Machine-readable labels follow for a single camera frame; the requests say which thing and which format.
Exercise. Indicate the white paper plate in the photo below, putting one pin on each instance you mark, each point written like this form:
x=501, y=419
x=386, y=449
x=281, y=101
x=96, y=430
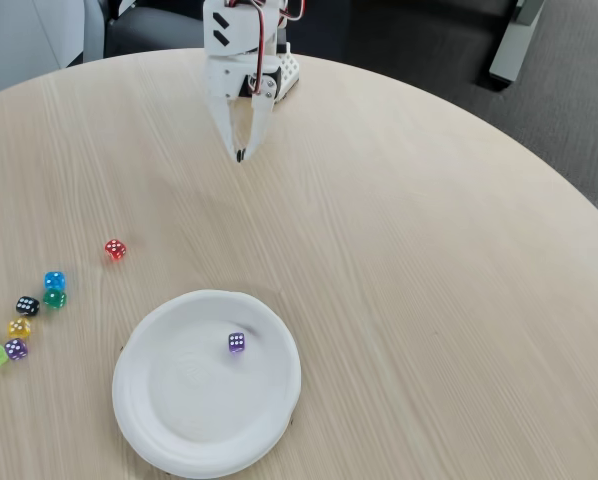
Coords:
x=189, y=395

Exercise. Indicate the purple translucent dice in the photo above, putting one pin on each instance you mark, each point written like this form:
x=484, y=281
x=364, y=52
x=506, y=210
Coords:
x=16, y=349
x=237, y=343

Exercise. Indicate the black upholstered seat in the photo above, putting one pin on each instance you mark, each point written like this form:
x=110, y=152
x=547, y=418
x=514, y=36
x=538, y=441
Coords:
x=469, y=45

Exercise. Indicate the red translucent dice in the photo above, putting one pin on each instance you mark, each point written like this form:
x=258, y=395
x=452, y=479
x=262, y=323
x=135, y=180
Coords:
x=115, y=250

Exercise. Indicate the black dice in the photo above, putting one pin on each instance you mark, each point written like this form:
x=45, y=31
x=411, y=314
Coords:
x=27, y=306

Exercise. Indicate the pale grey cabinet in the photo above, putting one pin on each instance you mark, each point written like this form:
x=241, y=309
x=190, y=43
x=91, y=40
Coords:
x=24, y=40

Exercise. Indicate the yellow translucent dice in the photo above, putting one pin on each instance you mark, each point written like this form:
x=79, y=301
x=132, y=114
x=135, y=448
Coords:
x=19, y=327

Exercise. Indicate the dark green translucent dice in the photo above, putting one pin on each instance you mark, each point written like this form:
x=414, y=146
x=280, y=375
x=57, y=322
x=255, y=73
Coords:
x=54, y=299

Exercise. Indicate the blue translucent dice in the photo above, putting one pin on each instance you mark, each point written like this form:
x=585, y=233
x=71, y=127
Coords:
x=54, y=280

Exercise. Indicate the grey desk leg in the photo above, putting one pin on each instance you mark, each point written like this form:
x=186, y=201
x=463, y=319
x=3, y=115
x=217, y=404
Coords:
x=514, y=45

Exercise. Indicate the dark grey chair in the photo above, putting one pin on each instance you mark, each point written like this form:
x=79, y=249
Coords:
x=149, y=35

